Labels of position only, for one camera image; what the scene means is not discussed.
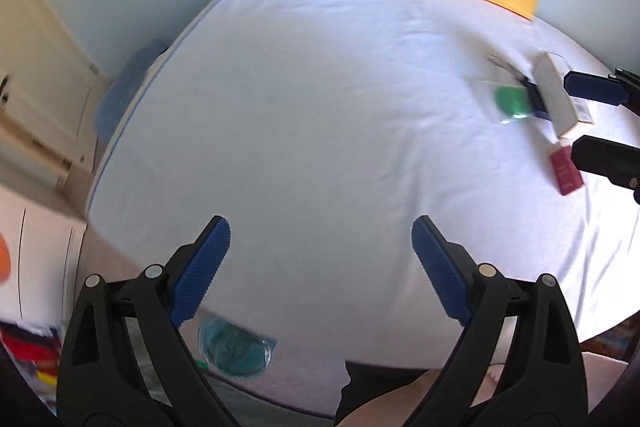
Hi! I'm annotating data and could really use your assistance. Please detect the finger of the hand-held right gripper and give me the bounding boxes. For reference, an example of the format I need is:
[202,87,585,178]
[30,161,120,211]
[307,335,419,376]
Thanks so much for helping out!
[571,135,640,205]
[563,68,640,112]

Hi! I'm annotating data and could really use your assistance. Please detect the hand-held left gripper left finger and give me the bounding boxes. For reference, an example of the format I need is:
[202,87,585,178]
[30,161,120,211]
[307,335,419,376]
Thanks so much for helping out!
[56,215,241,427]

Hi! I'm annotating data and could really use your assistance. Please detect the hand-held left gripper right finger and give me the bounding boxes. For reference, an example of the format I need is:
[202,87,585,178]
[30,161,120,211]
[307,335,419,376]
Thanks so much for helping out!
[405,215,588,427]

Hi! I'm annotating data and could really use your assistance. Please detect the white cardboard box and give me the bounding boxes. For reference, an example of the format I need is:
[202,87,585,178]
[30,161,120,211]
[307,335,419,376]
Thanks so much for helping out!
[532,52,595,140]

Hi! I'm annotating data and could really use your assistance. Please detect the red packet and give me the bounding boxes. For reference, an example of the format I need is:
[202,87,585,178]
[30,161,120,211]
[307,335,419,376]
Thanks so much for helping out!
[547,142,586,196]

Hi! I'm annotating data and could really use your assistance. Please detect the teal wastebasket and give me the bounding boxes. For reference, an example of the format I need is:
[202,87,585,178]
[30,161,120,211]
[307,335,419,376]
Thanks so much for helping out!
[197,314,277,378]

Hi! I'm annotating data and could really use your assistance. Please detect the green item in clear bag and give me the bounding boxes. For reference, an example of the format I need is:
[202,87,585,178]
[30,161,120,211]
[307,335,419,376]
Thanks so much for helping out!
[480,77,533,126]

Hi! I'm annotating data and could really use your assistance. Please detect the pink garment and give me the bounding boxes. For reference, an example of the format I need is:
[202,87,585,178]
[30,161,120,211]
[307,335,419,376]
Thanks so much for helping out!
[335,349,633,427]

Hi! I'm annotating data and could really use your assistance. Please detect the white wardrobe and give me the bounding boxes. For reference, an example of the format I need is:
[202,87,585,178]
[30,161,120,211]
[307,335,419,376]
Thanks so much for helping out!
[0,184,88,328]

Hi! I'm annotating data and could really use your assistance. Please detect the white mattress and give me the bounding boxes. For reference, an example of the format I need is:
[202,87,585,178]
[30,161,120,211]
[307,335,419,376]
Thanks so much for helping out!
[85,0,640,418]

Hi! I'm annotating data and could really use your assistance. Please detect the colourful printed item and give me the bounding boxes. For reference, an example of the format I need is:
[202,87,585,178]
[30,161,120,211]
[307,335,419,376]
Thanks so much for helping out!
[580,319,632,358]

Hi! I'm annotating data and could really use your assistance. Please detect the hanging red clothes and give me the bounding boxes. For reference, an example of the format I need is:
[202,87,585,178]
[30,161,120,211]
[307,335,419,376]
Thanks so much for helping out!
[0,324,63,403]

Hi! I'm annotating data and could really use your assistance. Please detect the blue pillow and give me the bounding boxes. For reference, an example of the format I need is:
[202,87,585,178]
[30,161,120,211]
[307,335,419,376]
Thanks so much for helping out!
[95,42,171,142]

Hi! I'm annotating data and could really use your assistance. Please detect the orange guitar sticker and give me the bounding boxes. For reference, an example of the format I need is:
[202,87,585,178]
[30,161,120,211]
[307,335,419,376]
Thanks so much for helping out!
[0,234,13,288]

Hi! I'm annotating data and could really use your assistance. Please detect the cream panelled door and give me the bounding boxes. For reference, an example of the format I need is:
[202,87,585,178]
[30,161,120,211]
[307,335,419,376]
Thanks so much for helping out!
[0,0,112,188]

